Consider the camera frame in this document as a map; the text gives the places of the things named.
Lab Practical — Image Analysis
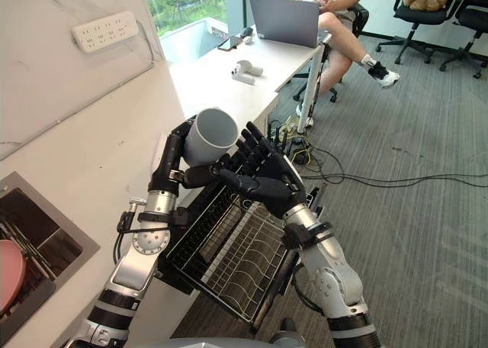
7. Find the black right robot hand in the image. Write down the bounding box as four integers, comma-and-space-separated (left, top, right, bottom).
210, 121, 307, 220

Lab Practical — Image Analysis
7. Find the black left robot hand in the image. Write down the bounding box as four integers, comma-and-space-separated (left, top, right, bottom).
147, 117, 242, 195

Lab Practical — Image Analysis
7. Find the grey cup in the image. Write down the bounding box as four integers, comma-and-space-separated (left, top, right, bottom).
182, 108, 239, 169

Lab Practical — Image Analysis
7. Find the dishwasher door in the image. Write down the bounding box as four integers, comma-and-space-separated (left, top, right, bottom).
154, 160, 329, 337

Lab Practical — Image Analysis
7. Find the steel sink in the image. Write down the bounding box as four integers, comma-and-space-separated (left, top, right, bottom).
0, 171, 101, 338

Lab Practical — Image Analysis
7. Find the white desk leg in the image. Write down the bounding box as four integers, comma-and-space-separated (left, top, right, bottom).
297, 42, 325, 133

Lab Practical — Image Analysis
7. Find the white VR controller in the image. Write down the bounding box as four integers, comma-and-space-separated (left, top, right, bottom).
230, 60, 264, 85

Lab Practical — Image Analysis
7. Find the black smartphone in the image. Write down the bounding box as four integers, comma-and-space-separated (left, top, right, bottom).
217, 35, 244, 52

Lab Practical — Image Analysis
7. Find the black office chair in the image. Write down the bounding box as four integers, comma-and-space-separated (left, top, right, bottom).
292, 2, 370, 104
375, 0, 465, 66
438, 0, 488, 79

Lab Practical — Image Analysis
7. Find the white power strip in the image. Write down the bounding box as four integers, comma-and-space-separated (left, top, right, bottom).
72, 11, 139, 53

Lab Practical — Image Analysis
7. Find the person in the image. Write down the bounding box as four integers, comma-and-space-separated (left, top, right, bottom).
284, 0, 401, 128

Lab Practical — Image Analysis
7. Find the grey laptop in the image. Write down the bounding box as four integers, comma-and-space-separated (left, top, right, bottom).
249, 0, 328, 49

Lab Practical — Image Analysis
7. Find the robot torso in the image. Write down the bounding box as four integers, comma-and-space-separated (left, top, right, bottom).
150, 319, 308, 348

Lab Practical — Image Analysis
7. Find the pink plate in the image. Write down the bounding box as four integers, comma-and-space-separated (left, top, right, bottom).
0, 239, 27, 317

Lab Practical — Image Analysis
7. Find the cable bundle with power strip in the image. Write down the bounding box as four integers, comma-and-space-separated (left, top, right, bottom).
266, 114, 317, 166

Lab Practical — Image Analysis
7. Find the dishwasher wire rack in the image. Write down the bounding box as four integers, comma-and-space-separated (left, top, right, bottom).
166, 179, 297, 324

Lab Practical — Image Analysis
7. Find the black floor cable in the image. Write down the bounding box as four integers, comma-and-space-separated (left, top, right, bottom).
304, 134, 488, 191

